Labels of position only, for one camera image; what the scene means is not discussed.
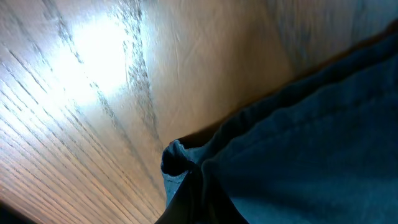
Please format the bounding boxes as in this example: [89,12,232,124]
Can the navy blue shorts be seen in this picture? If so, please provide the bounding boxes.
[159,22,397,223]

